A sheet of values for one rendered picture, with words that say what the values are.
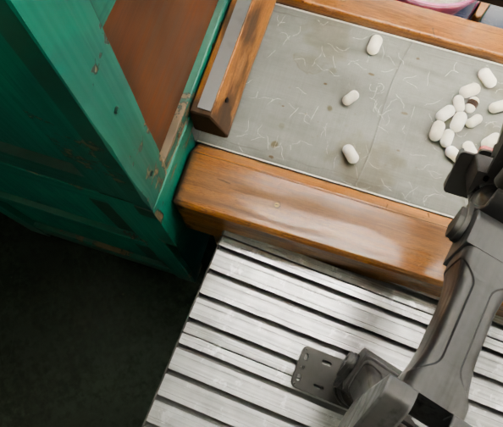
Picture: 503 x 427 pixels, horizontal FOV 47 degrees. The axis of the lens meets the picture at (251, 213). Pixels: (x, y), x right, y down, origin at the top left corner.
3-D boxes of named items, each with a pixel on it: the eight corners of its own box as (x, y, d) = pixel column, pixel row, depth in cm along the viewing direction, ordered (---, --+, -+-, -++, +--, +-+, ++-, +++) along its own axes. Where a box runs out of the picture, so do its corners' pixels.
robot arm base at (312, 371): (307, 342, 88) (291, 386, 87) (433, 392, 86) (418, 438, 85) (303, 344, 96) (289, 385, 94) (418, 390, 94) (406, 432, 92)
